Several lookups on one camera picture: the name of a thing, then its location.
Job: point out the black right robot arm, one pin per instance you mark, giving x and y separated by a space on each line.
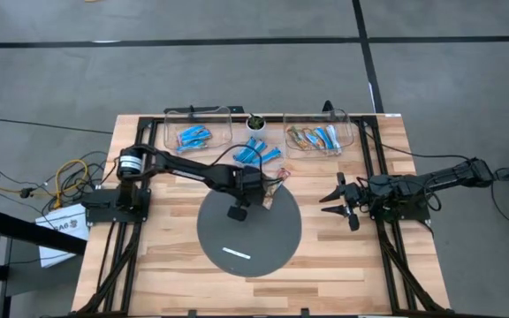
440 179

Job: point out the small plant in white pot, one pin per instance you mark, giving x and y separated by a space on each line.
256 123

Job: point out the black metal beam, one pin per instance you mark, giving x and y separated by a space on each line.
33 232

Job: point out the black table clamp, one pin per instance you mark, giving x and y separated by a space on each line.
305 312
192 312

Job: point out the black aluminium table frame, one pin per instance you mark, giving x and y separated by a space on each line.
272 118

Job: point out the small clear plastic bin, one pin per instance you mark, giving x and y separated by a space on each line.
278 134

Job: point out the round grey woven placemat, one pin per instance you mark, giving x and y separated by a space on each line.
272 238

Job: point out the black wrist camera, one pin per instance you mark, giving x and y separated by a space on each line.
259 179
359 196

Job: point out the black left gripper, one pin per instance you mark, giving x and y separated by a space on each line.
252 194

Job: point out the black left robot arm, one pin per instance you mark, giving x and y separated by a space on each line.
184 167

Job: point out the black mount bar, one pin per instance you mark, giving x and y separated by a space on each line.
237 109

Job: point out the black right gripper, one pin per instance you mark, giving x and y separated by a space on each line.
354 203

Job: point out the red edged granola bar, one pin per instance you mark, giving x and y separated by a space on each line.
283 173

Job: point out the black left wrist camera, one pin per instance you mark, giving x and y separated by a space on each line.
259 179

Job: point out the black knob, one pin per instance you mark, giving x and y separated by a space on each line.
328 106

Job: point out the orange print granola bar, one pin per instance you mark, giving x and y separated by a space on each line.
297 138
313 138

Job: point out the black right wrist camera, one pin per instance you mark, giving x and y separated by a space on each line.
359 196

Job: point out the white printed paper strip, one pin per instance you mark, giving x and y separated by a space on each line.
237 253

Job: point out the white printed paper sheet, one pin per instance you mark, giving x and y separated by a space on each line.
60 247

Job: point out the pale granola bar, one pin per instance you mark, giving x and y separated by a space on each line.
334 139

